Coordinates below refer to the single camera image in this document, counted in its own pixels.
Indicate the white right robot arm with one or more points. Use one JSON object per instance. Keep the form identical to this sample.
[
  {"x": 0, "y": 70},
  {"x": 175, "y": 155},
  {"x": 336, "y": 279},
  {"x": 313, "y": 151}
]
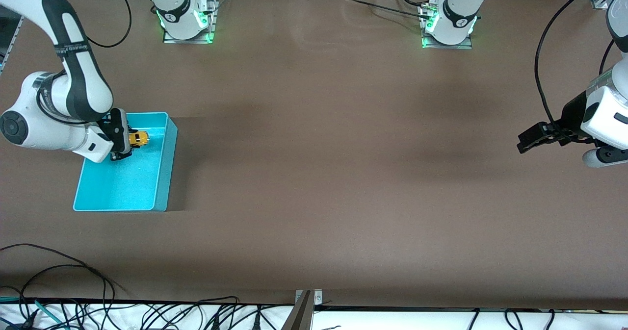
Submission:
[{"x": 73, "y": 75}]

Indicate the turquoise plastic bin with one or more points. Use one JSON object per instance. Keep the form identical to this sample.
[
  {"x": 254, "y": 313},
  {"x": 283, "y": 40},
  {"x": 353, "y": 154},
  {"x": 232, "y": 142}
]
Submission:
[{"x": 127, "y": 183}]

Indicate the yellow beetle toy car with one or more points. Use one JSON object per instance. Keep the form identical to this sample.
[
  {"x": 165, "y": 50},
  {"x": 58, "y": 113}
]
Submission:
[{"x": 139, "y": 139}]

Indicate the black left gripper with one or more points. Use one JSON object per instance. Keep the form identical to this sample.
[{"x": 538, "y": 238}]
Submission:
[{"x": 572, "y": 114}]

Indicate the large table cover mat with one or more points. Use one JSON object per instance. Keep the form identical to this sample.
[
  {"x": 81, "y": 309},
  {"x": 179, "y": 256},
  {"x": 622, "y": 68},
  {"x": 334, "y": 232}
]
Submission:
[{"x": 314, "y": 173}]

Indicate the metal table edge bracket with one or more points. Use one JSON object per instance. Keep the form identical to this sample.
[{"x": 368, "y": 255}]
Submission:
[{"x": 318, "y": 296}]

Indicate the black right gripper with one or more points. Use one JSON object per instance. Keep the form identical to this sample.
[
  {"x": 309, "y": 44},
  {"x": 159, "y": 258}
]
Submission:
[{"x": 118, "y": 126}]

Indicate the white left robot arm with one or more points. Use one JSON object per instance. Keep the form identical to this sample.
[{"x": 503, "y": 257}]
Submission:
[{"x": 456, "y": 16}]

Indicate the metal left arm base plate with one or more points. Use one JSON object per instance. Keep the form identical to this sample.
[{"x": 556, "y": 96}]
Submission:
[{"x": 441, "y": 47}]

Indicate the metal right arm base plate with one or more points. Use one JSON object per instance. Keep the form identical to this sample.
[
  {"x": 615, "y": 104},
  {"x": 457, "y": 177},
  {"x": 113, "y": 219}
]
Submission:
[{"x": 169, "y": 40}]

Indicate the grey diagonal bar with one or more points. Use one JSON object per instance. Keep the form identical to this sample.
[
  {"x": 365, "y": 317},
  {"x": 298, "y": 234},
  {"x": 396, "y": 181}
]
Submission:
[{"x": 299, "y": 317}]

